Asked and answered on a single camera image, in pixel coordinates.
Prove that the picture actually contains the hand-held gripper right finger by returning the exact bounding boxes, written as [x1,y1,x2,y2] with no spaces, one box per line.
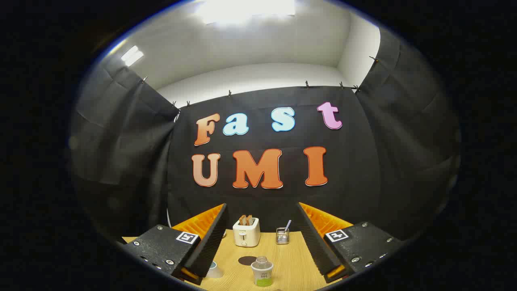
[296,202,405,284]

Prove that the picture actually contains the white toaster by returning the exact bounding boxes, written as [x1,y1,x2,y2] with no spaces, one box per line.
[233,217,261,247]

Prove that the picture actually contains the small rectangular ceiling light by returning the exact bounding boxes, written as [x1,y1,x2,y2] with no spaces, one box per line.
[121,45,144,67]

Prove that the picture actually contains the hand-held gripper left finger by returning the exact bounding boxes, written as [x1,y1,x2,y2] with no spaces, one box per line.
[121,203,229,286]

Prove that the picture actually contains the wooden table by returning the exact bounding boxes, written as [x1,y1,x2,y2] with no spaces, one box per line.
[121,230,352,291]

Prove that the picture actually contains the large bright ceiling light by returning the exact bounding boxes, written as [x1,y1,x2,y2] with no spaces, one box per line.
[194,0,296,25]

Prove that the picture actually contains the white cup with blue inside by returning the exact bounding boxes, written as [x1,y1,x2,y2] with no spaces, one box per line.
[206,261,224,278]

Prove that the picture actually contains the black backdrop cloth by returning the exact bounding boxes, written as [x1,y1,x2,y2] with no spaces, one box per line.
[69,28,461,243]

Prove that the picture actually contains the clear juice bottle white label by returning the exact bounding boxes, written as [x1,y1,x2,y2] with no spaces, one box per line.
[251,256,274,287]

